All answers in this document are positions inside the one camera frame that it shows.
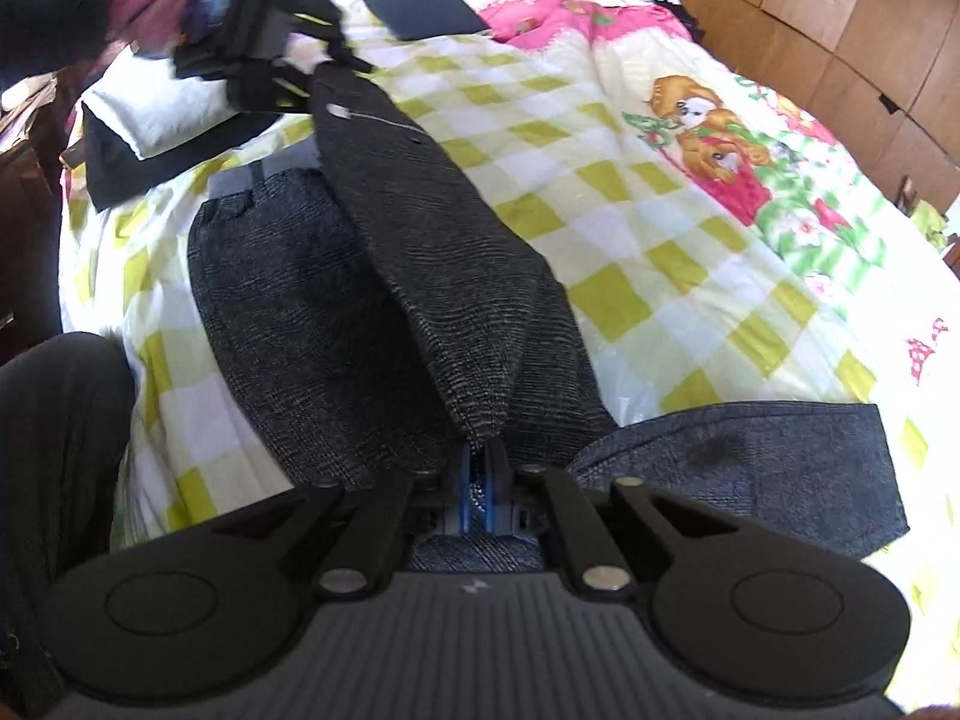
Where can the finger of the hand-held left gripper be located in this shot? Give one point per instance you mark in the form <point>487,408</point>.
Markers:
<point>262,90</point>
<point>322,22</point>

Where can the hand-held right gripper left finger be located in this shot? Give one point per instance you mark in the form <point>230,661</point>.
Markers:
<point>469,484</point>

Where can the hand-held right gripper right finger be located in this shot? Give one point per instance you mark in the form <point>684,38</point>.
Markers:
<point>492,484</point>

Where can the dark grey pants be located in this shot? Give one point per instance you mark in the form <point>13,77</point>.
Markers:
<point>300,315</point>

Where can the person's left hand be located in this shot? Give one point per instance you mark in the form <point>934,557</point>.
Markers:
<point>146,11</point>

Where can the white folded cloth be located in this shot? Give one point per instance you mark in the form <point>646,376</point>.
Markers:
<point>165,112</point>

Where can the black folded cloth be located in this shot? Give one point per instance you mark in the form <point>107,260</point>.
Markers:
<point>135,172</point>

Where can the wooden nightstand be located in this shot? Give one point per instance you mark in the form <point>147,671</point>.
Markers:
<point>22,202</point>

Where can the checked printed blanket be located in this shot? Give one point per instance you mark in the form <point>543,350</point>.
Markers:
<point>600,202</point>

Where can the wooden wardrobe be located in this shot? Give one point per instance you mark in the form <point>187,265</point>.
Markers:
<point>825,0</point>

